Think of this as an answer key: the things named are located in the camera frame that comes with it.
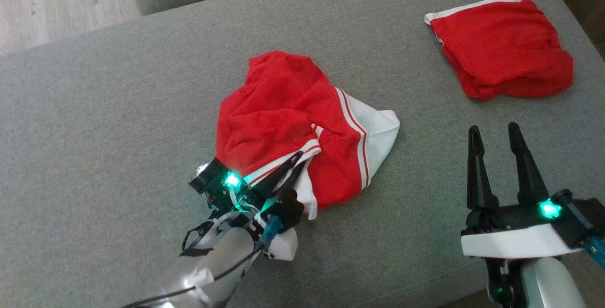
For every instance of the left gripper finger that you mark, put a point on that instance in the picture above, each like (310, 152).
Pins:
(295, 178)
(279, 173)

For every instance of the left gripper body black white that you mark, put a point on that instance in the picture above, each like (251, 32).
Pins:
(222, 187)

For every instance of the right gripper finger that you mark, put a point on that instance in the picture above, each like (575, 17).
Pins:
(479, 175)
(527, 171)

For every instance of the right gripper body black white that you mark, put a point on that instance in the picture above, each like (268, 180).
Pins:
(520, 239)

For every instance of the red and white shirt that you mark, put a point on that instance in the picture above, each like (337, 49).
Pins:
(283, 114)

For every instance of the red shorts white trim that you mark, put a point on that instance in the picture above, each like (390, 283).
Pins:
(501, 48)

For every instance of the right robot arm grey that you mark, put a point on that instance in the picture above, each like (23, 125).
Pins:
(543, 284)

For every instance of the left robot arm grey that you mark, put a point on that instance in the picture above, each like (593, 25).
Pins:
(212, 270)

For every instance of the grey sofa seat cushion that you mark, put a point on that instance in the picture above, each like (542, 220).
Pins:
(118, 133)

